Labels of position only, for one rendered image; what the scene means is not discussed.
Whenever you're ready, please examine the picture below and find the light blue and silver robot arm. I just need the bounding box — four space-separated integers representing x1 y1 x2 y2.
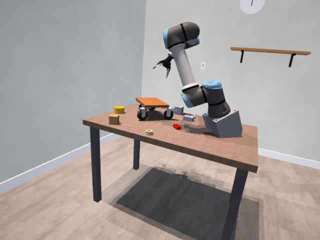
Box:
163 22 231 118

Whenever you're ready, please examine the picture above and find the orange wooden platform dolly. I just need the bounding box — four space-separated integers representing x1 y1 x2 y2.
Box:
136 97 177 121

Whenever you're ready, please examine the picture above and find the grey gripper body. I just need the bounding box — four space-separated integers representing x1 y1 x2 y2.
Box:
162 54 174 69

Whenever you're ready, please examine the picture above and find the yellow short cylinder with center hole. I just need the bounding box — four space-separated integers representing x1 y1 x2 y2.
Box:
114 106 125 114

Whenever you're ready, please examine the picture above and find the red lego brick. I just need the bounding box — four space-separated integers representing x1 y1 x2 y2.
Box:
173 123 181 130

